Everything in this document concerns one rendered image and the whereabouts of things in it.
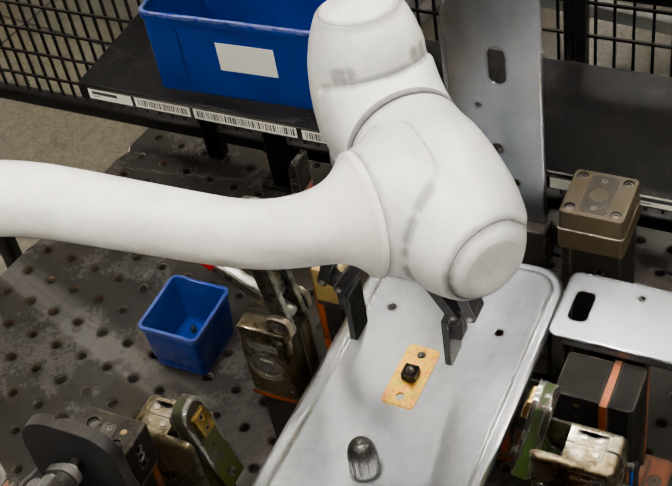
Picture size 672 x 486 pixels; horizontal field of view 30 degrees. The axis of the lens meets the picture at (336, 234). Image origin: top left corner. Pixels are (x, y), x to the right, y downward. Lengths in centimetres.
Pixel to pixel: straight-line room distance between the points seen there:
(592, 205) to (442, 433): 33
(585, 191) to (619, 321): 16
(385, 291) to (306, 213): 54
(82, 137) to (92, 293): 149
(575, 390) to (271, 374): 34
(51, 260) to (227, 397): 44
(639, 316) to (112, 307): 87
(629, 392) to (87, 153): 224
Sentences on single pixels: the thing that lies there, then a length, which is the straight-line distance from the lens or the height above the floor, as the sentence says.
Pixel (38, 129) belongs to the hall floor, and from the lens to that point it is 354.
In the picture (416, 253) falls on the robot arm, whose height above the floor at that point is 141.
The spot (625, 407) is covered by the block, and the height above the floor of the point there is 98.
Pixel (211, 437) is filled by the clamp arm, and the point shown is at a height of 105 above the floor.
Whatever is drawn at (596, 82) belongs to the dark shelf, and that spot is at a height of 103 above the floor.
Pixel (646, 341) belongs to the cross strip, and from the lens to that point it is 141.
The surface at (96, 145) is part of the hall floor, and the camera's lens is 341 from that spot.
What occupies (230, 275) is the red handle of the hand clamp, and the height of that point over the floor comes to 111.
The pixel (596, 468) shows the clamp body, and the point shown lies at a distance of 125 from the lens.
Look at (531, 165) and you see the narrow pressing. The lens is 147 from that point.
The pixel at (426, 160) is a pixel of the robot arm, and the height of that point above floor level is 145.
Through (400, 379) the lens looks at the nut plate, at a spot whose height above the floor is 100.
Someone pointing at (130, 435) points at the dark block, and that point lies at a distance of 125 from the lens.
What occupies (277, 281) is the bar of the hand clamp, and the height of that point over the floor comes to 111.
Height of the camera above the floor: 208
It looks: 44 degrees down
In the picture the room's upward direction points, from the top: 11 degrees counter-clockwise
